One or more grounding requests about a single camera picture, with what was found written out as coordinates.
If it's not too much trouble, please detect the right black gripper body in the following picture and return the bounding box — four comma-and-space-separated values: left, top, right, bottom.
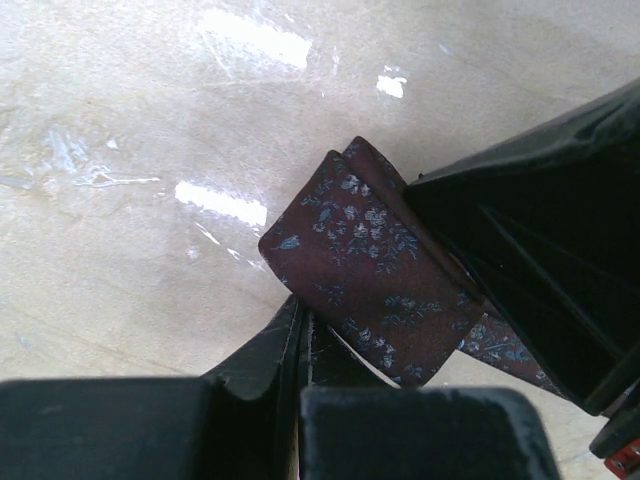
589, 394, 639, 473

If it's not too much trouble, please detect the dark patterned necktie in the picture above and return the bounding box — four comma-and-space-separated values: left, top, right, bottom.
258, 137, 553, 390

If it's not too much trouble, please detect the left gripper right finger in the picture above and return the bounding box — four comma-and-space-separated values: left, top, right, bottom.
297, 312, 396, 390

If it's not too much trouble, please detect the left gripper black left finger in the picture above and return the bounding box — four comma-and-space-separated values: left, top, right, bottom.
202, 296, 303, 479

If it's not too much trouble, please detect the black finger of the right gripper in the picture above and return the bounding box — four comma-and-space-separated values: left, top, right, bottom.
404, 82, 639, 415

